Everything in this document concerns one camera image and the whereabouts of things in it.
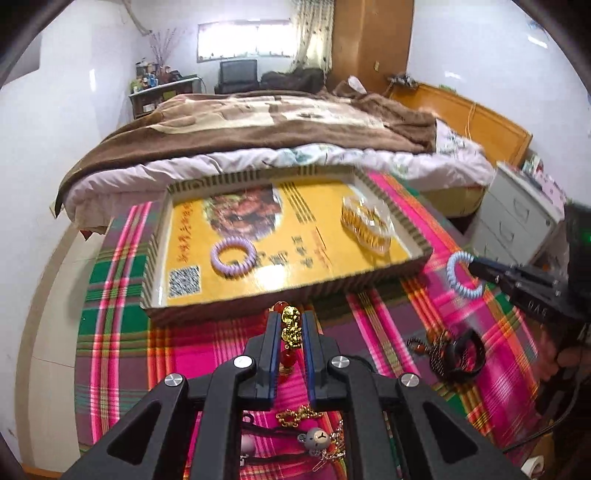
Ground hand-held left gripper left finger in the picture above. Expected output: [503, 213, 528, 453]
[60, 313, 283, 480]

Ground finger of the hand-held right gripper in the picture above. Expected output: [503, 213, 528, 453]
[495, 270, 561, 298]
[470, 255, 520, 278]

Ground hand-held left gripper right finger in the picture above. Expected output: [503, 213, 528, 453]
[302, 313, 527, 480]

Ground blue spiral hair tie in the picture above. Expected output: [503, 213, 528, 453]
[446, 251, 485, 298]

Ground red bead bracelet gold charm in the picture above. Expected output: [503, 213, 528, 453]
[272, 300, 305, 379]

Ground silver rhinestone hair clip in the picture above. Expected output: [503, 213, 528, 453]
[314, 418, 347, 472]

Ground cardboard tray with food print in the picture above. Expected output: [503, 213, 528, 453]
[140, 166, 435, 326]

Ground dark brown bead bracelet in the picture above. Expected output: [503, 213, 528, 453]
[407, 330, 455, 381]

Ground person's right hand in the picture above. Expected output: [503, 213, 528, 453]
[538, 325, 589, 384]

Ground white drawer cabinet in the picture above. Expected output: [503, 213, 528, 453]
[471, 161, 568, 278]

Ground brown bed base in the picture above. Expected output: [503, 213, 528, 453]
[431, 185, 483, 219]

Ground colourful boxes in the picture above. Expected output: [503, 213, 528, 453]
[522, 152, 568, 208]

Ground gold and clear bangle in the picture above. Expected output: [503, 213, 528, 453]
[341, 194, 393, 254]

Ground wooden bed headboard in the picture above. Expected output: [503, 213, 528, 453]
[402, 83, 532, 167]

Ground white tape roll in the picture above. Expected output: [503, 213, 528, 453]
[519, 455, 546, 478]

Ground brown blanket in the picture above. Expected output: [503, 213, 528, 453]
[55, 88, 437, 217]

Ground wooden wardrobe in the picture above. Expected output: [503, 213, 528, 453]
[330, 0, 414, 95]

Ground dark sofa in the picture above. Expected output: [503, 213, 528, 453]
[261, 68, 326, 90]

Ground black television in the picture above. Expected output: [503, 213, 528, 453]
[219, 59, 258, 93]

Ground patterned curtain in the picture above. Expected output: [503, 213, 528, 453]
[291, 0, 333, 75]

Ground desk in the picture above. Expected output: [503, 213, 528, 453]
[129, 76, 204, 121]

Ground group of bottles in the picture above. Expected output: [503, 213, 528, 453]
[131, 60, 185, 90]

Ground window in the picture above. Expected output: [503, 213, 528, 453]
[198, 21, 296, 63]

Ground dried branches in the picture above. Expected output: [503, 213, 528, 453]
[150, 28, 181, 70]

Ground gold chain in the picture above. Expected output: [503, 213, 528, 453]
[276, 405, 326, 428]

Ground black hair tie grey charm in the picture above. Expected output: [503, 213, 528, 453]
[259, 427, 331, 460]

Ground thick black ring hair tie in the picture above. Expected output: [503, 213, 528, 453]
[443, 330, 486, 384]

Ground black hair tie pink bead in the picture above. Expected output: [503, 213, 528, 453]
[239, 413, 259, 467]

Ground purple spiral hair tie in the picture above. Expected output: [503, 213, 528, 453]
[210, 239, 258, 278]

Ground black cable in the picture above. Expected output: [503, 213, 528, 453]
[501, 383, 583, 455]

